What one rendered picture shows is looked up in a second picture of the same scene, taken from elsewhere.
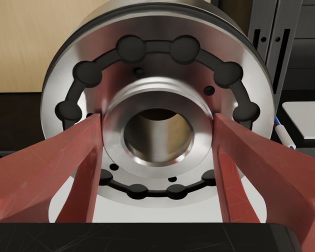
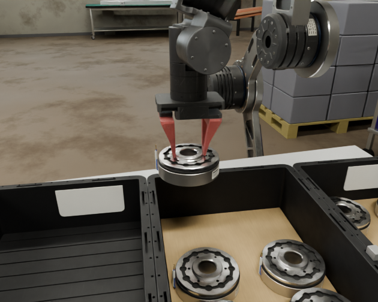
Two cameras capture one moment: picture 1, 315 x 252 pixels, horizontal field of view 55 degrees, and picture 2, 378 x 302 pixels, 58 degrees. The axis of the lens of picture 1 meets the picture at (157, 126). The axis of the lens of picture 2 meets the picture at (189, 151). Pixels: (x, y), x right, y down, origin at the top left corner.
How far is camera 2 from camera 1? 0.46 m
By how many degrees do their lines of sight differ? 32
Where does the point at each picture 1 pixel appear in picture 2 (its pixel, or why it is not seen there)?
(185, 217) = not seen: hidden behind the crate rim
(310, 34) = (110, 242)
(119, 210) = not seen: hidden behind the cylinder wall
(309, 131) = (119, 189)
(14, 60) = (254, 220)
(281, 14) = (147, 208)
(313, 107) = (110, 207)
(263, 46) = (150, 201)
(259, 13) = (155, 207)
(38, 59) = (243, 221)
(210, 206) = not seen: hidden behind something
